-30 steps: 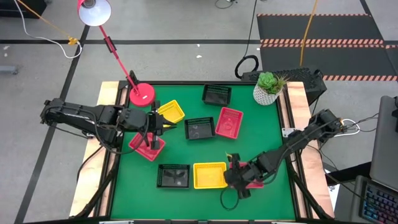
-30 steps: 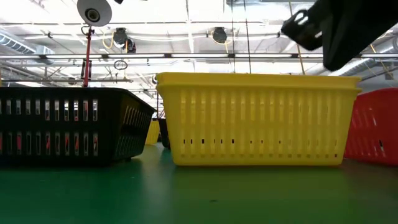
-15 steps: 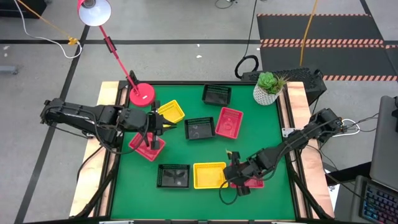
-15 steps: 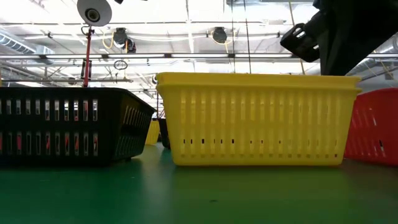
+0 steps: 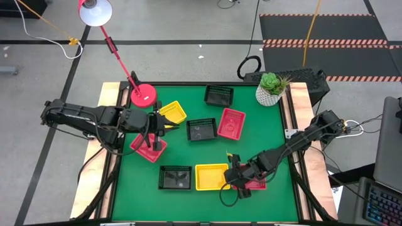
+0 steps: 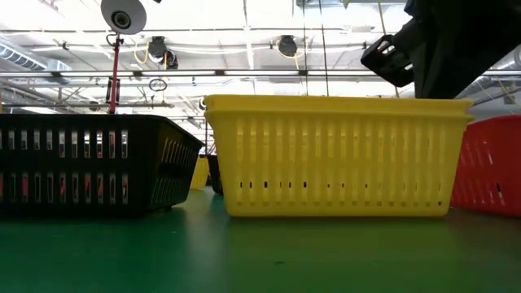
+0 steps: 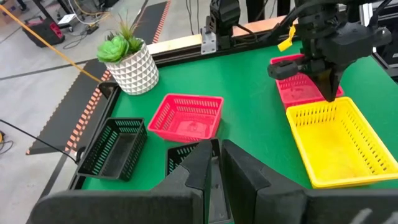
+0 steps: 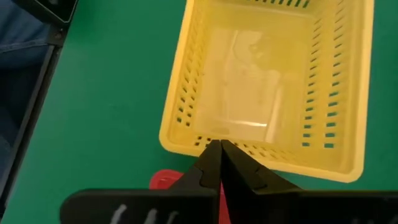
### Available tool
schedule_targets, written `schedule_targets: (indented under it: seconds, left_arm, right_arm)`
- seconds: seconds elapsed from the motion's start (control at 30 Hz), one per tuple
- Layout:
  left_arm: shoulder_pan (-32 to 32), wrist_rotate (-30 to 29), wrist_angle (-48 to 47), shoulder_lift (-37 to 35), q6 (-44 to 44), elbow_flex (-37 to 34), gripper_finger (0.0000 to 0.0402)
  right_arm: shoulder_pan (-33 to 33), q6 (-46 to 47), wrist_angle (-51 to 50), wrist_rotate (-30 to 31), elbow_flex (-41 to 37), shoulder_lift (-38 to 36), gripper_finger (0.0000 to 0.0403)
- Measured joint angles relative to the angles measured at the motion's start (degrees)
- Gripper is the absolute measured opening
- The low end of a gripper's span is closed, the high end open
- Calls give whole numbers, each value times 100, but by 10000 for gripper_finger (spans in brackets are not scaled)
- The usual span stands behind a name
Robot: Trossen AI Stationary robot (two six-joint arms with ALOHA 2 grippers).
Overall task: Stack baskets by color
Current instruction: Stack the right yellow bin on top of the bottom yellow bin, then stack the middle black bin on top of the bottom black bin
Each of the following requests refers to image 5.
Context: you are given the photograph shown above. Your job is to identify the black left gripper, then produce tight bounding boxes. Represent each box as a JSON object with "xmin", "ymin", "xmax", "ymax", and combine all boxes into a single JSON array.
[{"xmin": 122, "ymin": 100, "xmax": 180, "ymax": 152}]

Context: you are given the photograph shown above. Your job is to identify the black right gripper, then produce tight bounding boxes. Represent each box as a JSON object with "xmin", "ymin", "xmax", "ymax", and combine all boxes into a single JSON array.
[{"xmin": 224, "ymin": 154, "xmax": 261, "ymax": 200}]

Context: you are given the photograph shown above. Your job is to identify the yellow plastic basket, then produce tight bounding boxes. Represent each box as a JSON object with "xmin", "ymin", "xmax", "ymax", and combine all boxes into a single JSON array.
[
  {"xmin": 195, "ymin": 163, "xmax": 231, "ymax": 191},
  {"xmin": 158, "ymin": 100, "xmax": 188, "ymax": 129}
]

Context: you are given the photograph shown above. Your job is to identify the red plastic basket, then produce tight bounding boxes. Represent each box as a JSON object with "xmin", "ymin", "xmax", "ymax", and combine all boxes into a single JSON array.
[
  {"xmin": 129, "ymin": 133, "xmax": 168, "ymax": 164},
  {"xmin": 231, "ymin": 163, "xmax": 268, "ymax": 191},
  {"xmin": 217, "ymin": 107, "xmax": 247, "ymax": 141}
]

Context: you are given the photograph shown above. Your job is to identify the black plastic basket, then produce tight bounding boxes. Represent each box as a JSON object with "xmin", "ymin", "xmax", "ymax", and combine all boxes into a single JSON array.
[
  {"xmin": 185, "ymin": 117, "xmax": 219, "ymax": 142},
  {"xmin": 158, "ymin": 165, "xmax": 193, "ymax": 191},
  {"xmin": 204, "ymin": 84, "xmax": 235, "ymax": 108}
]

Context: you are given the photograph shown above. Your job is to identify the green table mat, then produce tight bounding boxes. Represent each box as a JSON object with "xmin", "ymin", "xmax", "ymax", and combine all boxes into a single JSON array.
[{"xmin": 111, "ymin": 84, "xmax": 299, "ymax": 222}]

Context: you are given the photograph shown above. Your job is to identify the red desk lamp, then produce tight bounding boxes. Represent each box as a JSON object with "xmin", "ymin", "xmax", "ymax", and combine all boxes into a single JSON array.
[{"xmin": 77, "ymin": 0, "xmax": 158, "ymax": 109}]

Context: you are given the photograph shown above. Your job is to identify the succulent in white pot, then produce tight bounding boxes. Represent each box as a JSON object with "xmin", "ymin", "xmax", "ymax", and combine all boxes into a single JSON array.
[{"xmin": 255, "ymin": 72, "xmax": 292, "ymax": 107}]

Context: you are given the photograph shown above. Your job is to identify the backlit black keyboard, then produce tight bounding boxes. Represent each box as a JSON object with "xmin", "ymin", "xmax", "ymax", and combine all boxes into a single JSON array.
[{"xmin": 362, "ymin": 185, "xmax": 402, "ymax": 226}]

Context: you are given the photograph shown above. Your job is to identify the grey laptop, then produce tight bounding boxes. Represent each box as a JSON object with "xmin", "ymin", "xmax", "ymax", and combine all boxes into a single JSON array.
[{"xmin": 372, "ymin": 96, "xmax": 402, "ymax": 194}]

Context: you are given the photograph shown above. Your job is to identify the black mat with striped edge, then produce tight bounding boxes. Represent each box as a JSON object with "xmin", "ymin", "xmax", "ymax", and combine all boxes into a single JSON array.
[
  {"xmin": 259, "ymin": 13, "xmax": 389, "ymax": 45},
  {"xmin": 263, "ymin": 43, "xmax": 402, "ymax": 83}
]

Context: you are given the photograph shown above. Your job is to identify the black cabinet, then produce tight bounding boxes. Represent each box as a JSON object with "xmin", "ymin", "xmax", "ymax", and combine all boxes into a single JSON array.
[{"xmin": 0, "ymin": 0, "xmax": 48, "ymax": 19}]

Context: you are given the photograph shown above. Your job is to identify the black coiled cable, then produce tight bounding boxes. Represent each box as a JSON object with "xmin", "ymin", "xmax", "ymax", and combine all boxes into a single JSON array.
[{"xmin": 236, "ymin": 0, "xmax": 263, "ymax": 81}]

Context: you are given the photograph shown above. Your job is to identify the white floor cable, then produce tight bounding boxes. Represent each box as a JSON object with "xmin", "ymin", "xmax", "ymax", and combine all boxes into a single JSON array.
[{"xmin": 13, "ymin": 0, "xmax": 84, "ymax": 60}]

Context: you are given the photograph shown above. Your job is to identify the white looped cable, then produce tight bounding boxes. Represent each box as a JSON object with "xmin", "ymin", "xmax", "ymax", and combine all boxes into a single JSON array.
[{"xmin": 335, "ymin": 119, "xmax": 364, "ymax": 139}]

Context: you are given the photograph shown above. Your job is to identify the orange cable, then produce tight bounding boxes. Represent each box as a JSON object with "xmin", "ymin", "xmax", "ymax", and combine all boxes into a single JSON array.
[{"xmin": 16, "ymin": 0, "xmax": 75, "ymax": 42}]

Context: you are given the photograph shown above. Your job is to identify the yellow hanging cable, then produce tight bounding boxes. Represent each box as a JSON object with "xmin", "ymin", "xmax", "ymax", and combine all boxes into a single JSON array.
[{"xmin": 302, "ymin": 0, "xmax": 322, "ymax": 67}]

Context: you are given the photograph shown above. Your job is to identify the grey floor bracket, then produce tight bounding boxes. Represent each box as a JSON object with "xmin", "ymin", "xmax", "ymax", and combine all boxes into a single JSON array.
[{"xmin": 0, "ymin": 65, "xmax": 19, "ymax": 76}]

